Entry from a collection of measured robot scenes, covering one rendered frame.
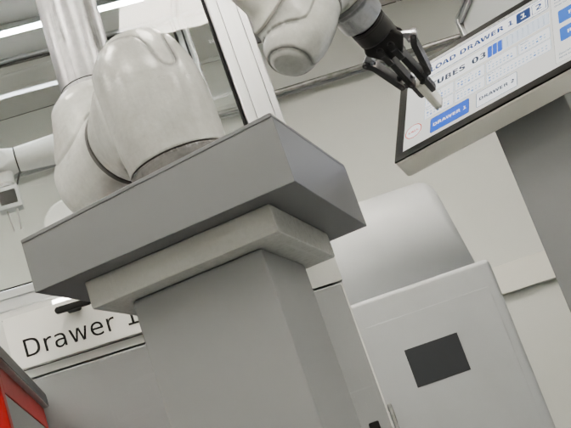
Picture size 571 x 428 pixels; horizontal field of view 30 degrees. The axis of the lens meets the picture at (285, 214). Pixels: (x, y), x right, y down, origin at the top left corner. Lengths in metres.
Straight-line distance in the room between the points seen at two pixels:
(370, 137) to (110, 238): 4.43
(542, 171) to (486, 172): 3.67
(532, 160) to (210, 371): 0.95
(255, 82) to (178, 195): 1.04
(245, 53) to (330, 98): 3.43
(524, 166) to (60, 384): 1.02
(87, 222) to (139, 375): 0.82
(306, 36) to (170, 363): 0.64
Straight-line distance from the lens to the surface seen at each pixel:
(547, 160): 2.14
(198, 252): 1.40
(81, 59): 1.81
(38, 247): 1.46
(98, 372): 2.21
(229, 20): 2.46
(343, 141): 5.76
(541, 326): 5.66
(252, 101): 2.38
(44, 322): 2.22
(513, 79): 2.10
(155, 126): 1.52
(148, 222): 1.39
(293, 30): 1.80
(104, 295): 1.45
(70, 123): 1.74
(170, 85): 1.55
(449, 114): 2.15
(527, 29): 2.21
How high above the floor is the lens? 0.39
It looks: 15 degrees up
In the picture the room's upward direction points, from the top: 19 degrees counter-clockwise
